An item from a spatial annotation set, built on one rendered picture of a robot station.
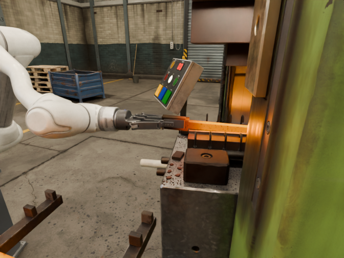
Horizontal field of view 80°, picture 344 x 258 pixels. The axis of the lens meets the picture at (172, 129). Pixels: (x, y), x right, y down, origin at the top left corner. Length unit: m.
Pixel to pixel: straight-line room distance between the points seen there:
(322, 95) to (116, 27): 10.08
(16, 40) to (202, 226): 1.05
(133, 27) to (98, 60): 2.40
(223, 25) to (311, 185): 0.45
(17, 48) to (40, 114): 0.61
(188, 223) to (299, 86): 0.48
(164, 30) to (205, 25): 8.60
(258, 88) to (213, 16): 0.30
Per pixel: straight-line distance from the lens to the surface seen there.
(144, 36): 9.54
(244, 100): 0.89
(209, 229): 0.65
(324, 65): 0.22
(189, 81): 1.10
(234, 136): 0.69
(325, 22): 0.25
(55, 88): 6.37
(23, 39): 1.21
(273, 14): 0.35
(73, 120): 0.66
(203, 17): 0.60
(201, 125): 0.70
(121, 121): 0.73
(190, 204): 0.60
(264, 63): 0.34
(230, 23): 0.60
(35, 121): 0.63
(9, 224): 1.74
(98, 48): 10.82
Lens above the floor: 1.26
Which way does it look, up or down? 21 degrees down
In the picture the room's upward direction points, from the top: straight up
